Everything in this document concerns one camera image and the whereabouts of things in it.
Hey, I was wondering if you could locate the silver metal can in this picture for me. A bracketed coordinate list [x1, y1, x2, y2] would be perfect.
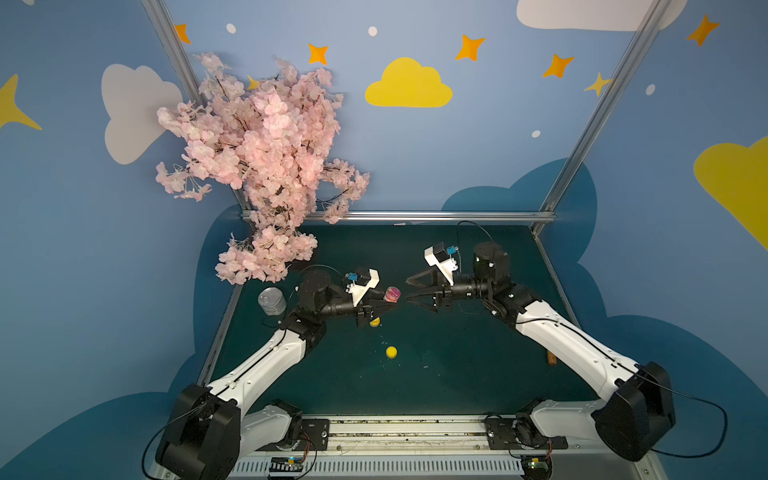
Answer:
[258, 287, 287, 316]

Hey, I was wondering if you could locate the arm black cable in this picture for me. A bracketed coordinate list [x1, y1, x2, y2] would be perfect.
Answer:
[140, 263, 346, 480]
[455, 219, 730, 460]

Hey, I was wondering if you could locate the horizontal aluminium frame bar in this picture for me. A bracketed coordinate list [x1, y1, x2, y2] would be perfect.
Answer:
[338, 211, 556, 225]

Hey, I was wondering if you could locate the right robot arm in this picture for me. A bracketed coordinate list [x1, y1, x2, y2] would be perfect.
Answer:
[406, 241, 676, 462]

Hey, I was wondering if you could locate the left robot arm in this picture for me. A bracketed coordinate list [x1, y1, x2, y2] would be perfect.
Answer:
[149, 269, 401, 479]

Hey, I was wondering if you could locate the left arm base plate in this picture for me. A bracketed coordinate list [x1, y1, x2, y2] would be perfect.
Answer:
[259, 418, 330, 452]

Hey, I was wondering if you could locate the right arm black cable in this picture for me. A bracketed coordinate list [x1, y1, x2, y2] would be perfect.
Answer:
[455, 219, 730, 460]

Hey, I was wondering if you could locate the right electronics board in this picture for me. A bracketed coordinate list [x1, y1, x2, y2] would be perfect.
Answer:
[520, 456, 553, 480]

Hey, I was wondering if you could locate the aluminium frame post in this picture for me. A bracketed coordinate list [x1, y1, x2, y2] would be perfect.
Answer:
[531, 0, 672, 238]
[140, 0, 253, 211]

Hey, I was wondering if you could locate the left aluminium frame post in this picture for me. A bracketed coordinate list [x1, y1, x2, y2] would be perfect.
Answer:
[140, 0, 253, 211]

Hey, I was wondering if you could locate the left electronics board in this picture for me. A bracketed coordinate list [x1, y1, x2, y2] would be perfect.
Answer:
[266, 457, 310, 479]

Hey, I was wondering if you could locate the electronics board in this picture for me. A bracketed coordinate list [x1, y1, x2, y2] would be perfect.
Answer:
[520, 456, 553, 480]
[266, 457, 310, 479]

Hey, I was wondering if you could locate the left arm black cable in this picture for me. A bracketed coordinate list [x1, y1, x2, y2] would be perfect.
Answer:
[140, 263, 346, 480]

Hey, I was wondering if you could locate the magenta paint jar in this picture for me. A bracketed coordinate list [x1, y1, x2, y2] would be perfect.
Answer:
[384, 286, 401, 303]

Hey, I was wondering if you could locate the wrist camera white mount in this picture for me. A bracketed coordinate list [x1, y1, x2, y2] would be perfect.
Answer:
[345, 268, 380, 307]
[424, 242, 459, 286]

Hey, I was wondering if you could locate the right aluminium frame post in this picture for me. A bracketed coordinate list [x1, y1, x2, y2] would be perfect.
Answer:
[531, 0, 672, 238]

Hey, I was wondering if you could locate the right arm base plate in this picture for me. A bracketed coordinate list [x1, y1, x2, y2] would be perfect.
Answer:
[483, 414, 568, 451]

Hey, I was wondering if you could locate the pink cherry blossom tree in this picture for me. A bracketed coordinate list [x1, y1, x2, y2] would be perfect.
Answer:
[155, 53, 370, 285]

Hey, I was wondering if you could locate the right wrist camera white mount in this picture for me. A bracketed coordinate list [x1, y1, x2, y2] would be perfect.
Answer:
[424, 242, 459, 286]

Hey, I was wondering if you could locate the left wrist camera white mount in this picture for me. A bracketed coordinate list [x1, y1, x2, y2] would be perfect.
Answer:
[345, 268, 380, 307]

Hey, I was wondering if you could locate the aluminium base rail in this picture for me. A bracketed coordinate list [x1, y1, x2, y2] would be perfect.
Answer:
[143, 413, 667, 480]

